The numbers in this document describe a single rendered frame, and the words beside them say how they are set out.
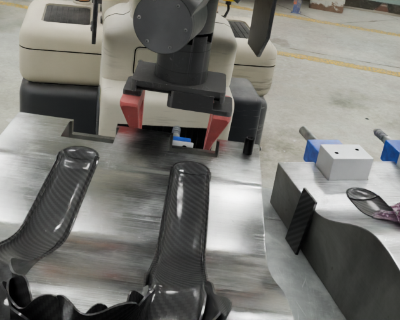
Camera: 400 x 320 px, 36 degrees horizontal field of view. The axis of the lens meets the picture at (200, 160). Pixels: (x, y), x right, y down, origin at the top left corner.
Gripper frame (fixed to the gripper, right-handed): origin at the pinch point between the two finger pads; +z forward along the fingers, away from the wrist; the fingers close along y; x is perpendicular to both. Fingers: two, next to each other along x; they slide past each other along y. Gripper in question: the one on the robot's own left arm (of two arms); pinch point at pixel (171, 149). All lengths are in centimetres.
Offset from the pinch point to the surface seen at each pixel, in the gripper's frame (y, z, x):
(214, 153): 4.9, -2.9, -5.5
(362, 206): 21.1, -0.6, -8.2
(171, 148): 0.2, -2.9, -5.5
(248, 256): 7.9, -3.8, -24.8
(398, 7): 174, 73, 507
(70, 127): -10.8, -3.5, -5.5
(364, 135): 87, 83, 215
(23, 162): -12.9, -3.9, -15.2
